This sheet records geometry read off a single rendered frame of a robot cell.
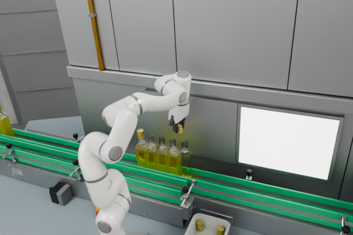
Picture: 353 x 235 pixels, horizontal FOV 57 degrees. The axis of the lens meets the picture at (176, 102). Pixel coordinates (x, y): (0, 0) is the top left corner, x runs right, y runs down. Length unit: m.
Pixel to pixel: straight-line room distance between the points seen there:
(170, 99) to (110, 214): 0.48
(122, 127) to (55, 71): 2.97
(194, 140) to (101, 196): 0.62
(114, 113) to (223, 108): 0.58
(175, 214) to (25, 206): 0.84
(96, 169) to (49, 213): 0.77
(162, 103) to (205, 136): 0.47
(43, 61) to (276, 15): 3.08
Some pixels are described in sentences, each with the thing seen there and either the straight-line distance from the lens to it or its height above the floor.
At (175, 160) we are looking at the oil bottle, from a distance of 1.58.
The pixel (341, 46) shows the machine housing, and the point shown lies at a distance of 1.38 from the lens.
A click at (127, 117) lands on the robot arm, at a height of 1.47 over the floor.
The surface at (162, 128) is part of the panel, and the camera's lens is 1.70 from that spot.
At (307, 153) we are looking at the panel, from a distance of 1.57.
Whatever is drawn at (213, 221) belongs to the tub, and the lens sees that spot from 1.61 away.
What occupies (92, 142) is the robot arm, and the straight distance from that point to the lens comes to 1.17.
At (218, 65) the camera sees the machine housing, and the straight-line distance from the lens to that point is 1.47.
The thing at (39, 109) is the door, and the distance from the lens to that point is 4.30.
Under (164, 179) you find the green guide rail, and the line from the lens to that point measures 1.64.
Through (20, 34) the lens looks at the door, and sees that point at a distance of 3.99.
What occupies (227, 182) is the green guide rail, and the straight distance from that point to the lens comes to 1.64.
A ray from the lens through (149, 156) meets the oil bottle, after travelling 1.64.
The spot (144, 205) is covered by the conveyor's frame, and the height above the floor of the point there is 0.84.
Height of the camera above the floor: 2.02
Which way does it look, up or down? 28 degrees down
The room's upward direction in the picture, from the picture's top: 3 degrees counter-clockwise
